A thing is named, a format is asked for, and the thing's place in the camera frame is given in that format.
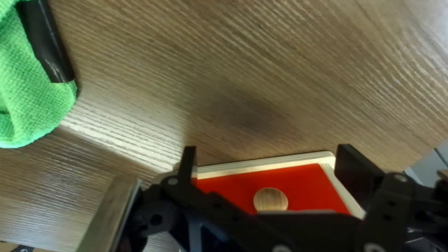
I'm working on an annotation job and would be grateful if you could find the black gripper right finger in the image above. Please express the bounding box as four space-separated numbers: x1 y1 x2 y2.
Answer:
279 142 448 252

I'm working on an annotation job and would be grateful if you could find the small wooden cabinet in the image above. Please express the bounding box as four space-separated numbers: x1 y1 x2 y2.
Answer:
192 149 369 221

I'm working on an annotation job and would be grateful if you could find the green cloth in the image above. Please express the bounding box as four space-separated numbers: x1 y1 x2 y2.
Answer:
0 0 80 149

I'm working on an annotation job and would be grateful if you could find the black flat bar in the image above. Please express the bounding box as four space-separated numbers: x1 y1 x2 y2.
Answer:
17 0 80 91

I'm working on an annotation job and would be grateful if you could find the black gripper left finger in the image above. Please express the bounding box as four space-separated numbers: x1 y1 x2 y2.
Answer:
76 145 282 252

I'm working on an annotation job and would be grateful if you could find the red drawer with wooden knob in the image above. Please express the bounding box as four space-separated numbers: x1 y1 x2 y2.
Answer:
195 162 352 217

